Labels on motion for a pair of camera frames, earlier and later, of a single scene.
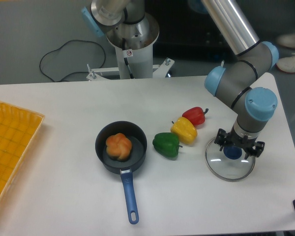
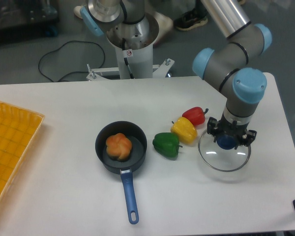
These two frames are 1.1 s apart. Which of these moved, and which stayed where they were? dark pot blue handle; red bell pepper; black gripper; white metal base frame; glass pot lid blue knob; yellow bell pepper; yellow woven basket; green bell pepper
Moved: glass pot lid blue knob; black gripper
Stayed: yellow woven basket; white metal base frame; yellow bell pepper; red bell pepper; green bell pepper; dark pot blue handle
